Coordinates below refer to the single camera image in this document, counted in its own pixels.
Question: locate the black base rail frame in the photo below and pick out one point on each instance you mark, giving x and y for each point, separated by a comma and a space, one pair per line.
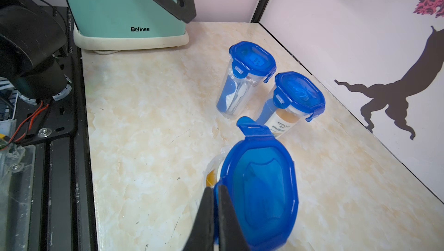
47, 199

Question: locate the blue lid toiletry container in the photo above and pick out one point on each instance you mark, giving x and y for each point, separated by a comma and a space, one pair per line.
294, 97
213, 171
249, 65

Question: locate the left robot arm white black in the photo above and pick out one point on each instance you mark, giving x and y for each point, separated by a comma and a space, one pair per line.
30, 37

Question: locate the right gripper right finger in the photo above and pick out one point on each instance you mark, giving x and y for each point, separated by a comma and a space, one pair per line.
231, 237

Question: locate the detached blue container lid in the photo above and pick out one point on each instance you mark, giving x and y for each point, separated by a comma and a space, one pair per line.
261, 180

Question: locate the mint green silver toaster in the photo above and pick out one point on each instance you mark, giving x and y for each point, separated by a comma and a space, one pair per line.
107, 26

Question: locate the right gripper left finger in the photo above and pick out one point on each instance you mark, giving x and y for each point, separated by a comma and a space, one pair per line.
202, 233

